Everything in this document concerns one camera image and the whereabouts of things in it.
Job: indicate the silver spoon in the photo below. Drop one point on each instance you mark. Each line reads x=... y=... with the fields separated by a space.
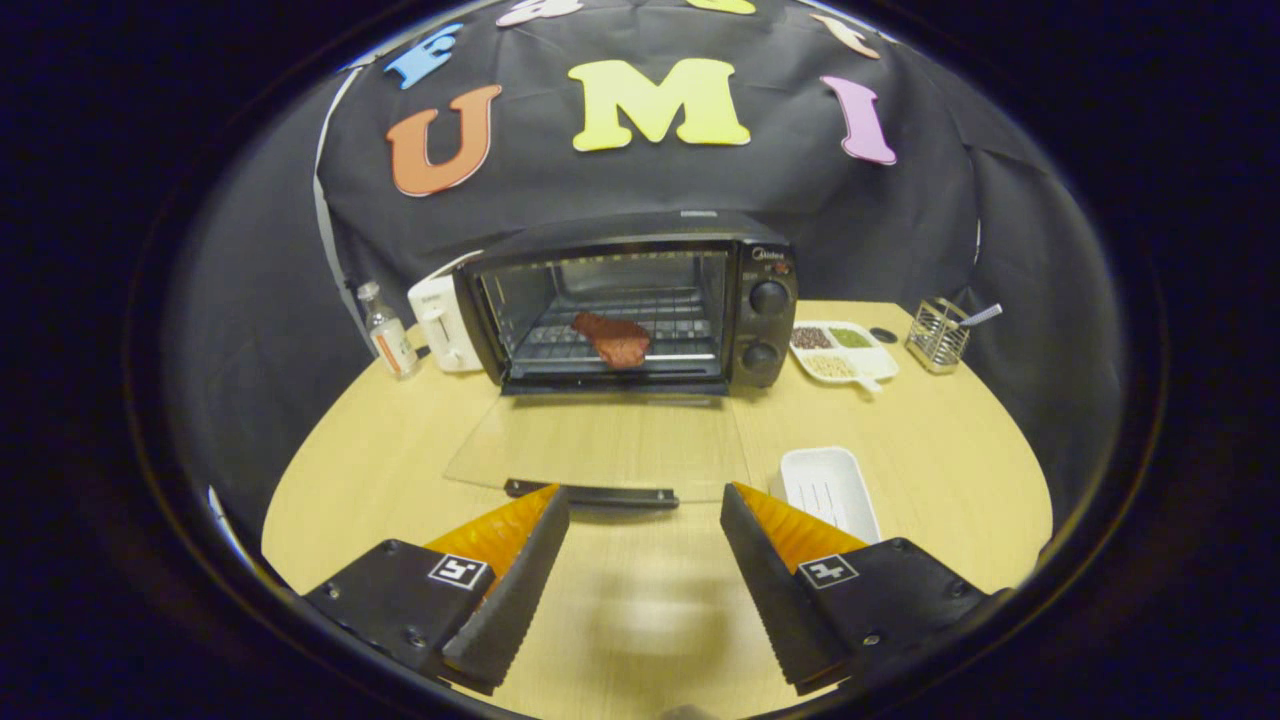
x=985 y=314

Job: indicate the clear bottle with orange label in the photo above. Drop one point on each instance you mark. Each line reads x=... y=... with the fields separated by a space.
x=392 y=345

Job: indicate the white rectangular tray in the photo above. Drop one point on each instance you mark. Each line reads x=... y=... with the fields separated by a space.
x=825 y=480

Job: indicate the black round table grommet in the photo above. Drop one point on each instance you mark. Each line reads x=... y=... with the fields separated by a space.
x=883 y=335

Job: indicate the black toaster oven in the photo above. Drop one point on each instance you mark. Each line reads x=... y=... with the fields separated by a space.
x=765 y=340

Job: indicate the white bread toaster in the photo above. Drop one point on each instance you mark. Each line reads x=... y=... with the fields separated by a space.
x=440 y=330

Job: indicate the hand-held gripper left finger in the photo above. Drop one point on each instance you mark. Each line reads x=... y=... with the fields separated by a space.
x=512 y=600

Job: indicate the white divided dish with beans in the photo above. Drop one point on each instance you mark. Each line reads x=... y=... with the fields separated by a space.
x=880 y=365

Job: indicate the brown meat piece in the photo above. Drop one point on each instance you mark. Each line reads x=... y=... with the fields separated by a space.
x=620 y=345

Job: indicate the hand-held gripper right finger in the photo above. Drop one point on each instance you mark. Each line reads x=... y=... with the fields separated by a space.
x=778 y=600

